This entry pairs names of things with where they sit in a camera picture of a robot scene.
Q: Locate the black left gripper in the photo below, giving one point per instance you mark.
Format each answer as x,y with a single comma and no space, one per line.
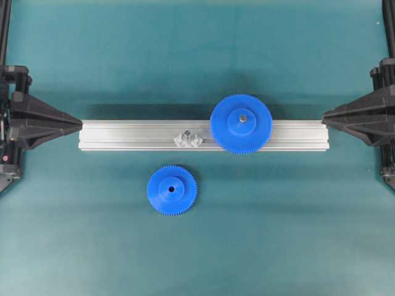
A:
16,103

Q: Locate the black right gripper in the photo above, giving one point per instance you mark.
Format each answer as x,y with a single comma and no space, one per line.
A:
366,108

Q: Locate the small blue plastic gear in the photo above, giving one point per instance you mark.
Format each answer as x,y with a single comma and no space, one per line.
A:
172,190

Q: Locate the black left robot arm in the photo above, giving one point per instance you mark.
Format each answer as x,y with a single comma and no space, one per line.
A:
26,122

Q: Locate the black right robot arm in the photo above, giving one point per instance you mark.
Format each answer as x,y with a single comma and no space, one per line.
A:
388,18

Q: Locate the large blue plastic gear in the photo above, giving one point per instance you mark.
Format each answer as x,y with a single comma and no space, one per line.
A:
241,137

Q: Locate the silver aluminium extrusion rail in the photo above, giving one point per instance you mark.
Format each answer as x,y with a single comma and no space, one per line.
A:
158,135

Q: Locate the steel shaft with silver bracket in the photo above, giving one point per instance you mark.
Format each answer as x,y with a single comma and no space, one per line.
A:
187,139

